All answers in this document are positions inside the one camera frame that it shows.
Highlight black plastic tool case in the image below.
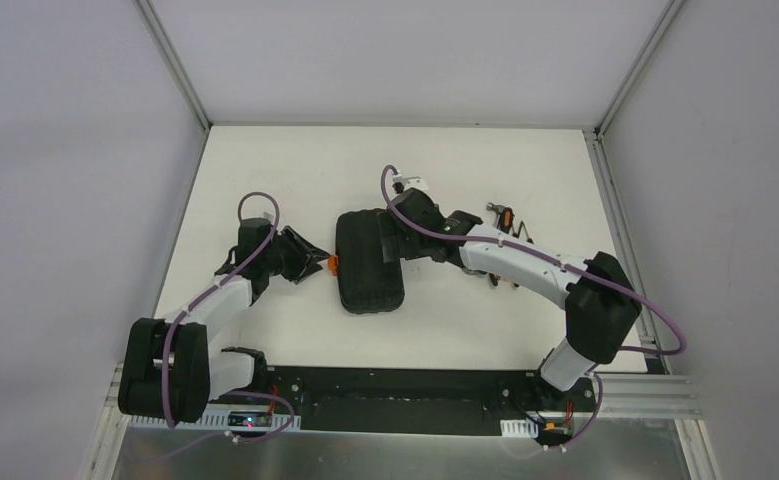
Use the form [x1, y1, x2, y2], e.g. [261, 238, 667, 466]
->
[335, 208, 405, 315]

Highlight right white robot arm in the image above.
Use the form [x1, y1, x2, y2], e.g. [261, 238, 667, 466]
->
[387, 188, 642, 410]

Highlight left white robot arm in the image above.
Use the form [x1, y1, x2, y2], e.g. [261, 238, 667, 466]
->
[117, 218, 331, 425]

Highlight silver measuring tape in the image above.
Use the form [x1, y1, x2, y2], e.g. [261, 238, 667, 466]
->
[462, 267, 488, 276]

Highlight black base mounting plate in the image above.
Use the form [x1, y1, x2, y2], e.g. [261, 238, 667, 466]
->
[247, 366, 597, 437]

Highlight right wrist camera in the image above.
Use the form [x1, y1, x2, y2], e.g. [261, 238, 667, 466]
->
[391, 174, 429, 194]

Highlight hammer with black handle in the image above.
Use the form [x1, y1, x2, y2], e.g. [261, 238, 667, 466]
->
[486, 202, 510, 233]

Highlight orange handled pliers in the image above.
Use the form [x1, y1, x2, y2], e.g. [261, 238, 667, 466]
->
[492, 207, 536, 290]

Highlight left white cable duct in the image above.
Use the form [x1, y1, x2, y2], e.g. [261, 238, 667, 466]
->
[127, 405, 302, 432]

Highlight white cable duct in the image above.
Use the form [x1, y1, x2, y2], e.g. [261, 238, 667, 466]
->
[127, 405, 302, 432]
[500, 419, 539, 439]

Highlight right white cable duct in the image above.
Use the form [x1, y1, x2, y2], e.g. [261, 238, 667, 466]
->
[500, 419, 539, 439]

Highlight aluminium frame rail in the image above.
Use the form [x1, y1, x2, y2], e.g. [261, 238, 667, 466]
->
[105, 364, 703, 420]

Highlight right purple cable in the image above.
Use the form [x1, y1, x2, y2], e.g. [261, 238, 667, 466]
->
[379, 164, 688, 452]

